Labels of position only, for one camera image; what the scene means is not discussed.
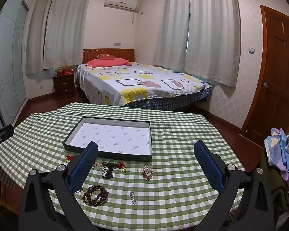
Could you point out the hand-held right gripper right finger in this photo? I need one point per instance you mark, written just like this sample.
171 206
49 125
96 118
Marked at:
207 167

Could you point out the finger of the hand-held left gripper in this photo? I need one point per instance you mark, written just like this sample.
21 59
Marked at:
6 131

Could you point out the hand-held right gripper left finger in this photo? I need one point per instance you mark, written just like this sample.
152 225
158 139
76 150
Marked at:
86 164

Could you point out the red and gold charm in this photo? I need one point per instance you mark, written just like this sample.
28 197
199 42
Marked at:
122 168
69 158

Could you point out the dark green jewelry tray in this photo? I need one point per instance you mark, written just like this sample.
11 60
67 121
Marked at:
115 134

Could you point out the silver crystal brooch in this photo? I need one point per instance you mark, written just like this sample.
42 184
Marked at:
133 197

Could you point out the green checked tablecloth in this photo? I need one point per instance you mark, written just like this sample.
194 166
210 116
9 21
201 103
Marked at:
173 192

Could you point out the frosted glass wardrobe door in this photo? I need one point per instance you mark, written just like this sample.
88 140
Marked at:
9 60

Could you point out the dark green cloth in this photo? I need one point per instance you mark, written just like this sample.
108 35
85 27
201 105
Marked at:
272 190

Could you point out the dark wooden nightstand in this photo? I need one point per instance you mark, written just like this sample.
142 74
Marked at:
63 86

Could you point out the pile of colourful clothes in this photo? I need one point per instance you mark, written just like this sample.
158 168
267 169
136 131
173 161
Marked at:
283 154

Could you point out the blue plaid bed sheet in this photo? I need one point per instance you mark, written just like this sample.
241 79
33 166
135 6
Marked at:
163 102

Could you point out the red gift box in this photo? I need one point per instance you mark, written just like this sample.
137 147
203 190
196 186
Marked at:
68 72
59 71

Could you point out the white curtain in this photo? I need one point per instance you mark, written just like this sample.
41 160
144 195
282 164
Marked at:
36 36
214 36
67 28
171 28

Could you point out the white patterned bed quilt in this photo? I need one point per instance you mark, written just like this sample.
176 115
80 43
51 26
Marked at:
144 81

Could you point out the pink pillow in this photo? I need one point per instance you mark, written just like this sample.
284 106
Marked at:
106 63

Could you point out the small red embroidered cushion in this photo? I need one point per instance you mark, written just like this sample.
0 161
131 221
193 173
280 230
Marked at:
106 56

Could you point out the wooden bed headboard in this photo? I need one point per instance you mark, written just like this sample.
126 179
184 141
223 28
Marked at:
91 53

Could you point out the brown wooden door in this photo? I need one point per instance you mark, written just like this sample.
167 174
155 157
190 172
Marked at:
279 77

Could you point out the white air conditioner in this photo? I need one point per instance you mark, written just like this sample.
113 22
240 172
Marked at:
121 3

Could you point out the wall light switch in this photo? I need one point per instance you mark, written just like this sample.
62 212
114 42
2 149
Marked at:
251 50

